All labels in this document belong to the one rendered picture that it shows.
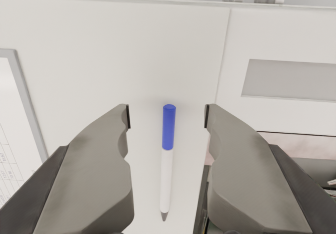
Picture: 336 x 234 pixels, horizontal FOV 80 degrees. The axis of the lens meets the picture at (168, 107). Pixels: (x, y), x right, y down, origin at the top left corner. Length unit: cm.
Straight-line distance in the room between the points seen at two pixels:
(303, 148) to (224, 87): 20
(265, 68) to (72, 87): 15
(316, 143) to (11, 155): 35
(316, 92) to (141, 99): 14
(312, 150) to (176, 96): 23
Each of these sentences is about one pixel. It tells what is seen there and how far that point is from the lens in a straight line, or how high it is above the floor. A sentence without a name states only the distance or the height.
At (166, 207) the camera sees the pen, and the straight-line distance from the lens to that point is 23.
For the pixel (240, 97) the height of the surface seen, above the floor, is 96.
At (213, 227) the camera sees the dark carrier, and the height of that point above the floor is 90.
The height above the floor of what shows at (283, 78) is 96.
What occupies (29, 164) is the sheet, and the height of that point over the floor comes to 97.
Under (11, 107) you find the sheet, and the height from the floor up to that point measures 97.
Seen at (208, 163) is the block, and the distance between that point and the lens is 27.
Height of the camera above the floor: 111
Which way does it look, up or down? 62 degrees down
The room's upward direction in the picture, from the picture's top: 173 degrees counter-clockwise
